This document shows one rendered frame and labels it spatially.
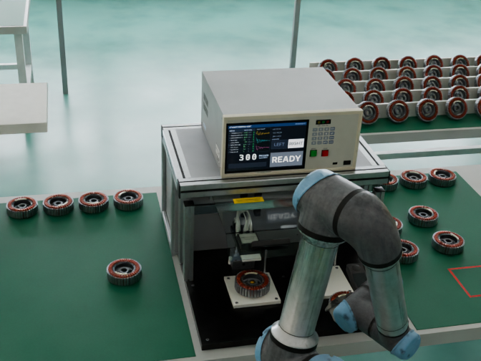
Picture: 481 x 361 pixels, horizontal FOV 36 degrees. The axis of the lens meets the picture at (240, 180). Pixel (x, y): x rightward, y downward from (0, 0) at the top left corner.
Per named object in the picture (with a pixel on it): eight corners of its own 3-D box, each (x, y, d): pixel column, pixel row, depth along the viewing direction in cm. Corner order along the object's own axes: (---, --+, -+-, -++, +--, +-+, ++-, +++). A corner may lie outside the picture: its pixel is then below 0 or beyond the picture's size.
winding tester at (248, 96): (355, 169, 234) (363, 110, 224) (221, 178, 225) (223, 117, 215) (318, 119, 267) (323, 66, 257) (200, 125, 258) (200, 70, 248)
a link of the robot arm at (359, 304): (361, 328, 177) (391, 301, 181) (328, 304, 184) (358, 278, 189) (363, 348, 182) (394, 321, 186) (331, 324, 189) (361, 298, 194)
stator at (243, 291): (272, 298, 228) (273, 288, 226) (237, 300, 226) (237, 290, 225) (266, 276, 238) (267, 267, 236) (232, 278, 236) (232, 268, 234)
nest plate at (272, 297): (280, 303, 228) (280, 300, 227) (233, 308, 225) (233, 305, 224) (268, 275, 241) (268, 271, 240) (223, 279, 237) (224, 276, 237)
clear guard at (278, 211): (311, 254, 211) (313, 236, 208) (229, 261, 206) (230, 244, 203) (280, 197, 238) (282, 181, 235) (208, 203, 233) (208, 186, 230)
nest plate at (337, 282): (353, 296, 233) (354, 292, 232) (308, 300, 230) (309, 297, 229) (338, 268, 246) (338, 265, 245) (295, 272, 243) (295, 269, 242)
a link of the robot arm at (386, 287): (412, 203, 147) (429, 342, 179) (371, 180, 154) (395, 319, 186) (373, 237, 143) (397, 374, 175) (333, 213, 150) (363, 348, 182)
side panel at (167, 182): (180, 255, 252) (180, 172, 236) (172, 256, 251) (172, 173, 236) (169, 213, 276) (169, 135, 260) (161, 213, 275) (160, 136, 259)
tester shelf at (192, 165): (388, 183, 236) (390, 171, 234) (179, 198, 222) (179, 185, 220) (342, 126, 274) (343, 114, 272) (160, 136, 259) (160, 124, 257)
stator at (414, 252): (397, 243, 264) (399, 234, 263) (424, 256, 258) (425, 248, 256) (379, 254, 257) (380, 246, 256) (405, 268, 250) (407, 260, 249)
